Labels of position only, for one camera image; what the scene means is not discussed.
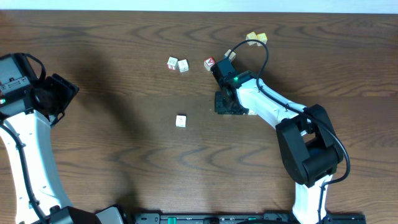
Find green sided white block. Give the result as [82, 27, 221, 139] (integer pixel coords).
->
[248, 110, 257, 116]

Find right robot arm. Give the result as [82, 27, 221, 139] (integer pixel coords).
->
[205, 58, 349, 223]

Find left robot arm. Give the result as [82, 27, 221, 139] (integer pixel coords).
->
[1, 53, 128, 224]

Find red letter A block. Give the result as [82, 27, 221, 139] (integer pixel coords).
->
[204, 57, 216, 71]

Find blue sided picture block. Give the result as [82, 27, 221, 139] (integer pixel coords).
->
[224, 49, 236, 62]

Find white block front left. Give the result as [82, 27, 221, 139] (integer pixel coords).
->
[175, 114, 187, 128]

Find white block blue side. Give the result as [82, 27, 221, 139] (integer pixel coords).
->
[178, 59, 189, 72]

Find white block red number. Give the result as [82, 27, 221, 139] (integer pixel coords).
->
[167, 57, 178, 70]

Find yellow block left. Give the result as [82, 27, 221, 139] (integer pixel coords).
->
[246, 32, 257, 45]

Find yellow block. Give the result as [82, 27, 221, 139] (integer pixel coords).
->
[246, 32, 257, 45]
[257, 32, 268, 46]

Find yellow block right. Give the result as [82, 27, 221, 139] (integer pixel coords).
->
[257, 32, 268, 46]

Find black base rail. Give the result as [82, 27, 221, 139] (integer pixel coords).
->
[132, 212, 366, 224]

